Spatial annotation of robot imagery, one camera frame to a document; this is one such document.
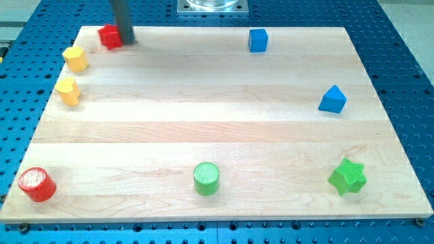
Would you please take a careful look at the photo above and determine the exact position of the blue cube block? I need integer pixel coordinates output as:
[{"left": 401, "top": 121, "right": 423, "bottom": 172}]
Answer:
[{"left": 248, "top": 28, "right": 268, "bottom": 53}]

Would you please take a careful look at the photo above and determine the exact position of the blue triangle block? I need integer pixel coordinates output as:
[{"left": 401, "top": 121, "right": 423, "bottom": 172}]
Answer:
[{"left": 318, "top": 85, "right": 347, "bottom": 113}]

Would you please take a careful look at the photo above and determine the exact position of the light wooden board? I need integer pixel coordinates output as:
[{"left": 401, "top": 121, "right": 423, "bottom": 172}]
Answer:
[{"left": 1, "top": 26, "right": 433, "bottom": 223}]

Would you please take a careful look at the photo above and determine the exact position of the green cylinder block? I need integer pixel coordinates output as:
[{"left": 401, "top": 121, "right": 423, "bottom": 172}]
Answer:
[{"left": 193, "top": 162, "right": 220, "bottom": 196}]

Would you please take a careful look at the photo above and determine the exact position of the red star block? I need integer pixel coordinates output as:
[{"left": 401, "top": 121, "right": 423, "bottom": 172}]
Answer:
[{"left": 98, "top": 24, "right": 123, "bottom": 49}]

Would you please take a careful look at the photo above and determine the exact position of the green star block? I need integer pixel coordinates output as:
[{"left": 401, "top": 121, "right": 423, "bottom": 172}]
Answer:
[{"left": 328, "top": 158, "right": 367, "bottom": 196}]

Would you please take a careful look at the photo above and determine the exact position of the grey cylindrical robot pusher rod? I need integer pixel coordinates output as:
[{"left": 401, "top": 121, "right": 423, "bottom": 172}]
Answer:
[{"left": 111, "top": 0, "right": 135, "bottom": 45}]

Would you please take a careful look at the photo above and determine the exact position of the yellow heart block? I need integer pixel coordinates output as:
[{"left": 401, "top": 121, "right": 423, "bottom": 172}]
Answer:
[{"left": 55, "top": 77, "right": 81, "bottom": 106}]

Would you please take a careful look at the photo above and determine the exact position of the yellow hexagon block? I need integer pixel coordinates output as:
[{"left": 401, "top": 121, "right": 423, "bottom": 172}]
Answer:
[{"left": 62, "top": 46, "right": 89, "bottom": 73}]

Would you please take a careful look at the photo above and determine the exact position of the red cylinder block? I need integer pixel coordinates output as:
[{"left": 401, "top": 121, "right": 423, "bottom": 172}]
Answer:
[{"left": 18, "top": 167, "right": 57, "bottom": 202}]

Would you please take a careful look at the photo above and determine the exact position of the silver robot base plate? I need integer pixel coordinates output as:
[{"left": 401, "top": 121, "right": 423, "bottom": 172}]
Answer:
[{"left": 175, "top": 0, "right": 249, "bottom": 16}]

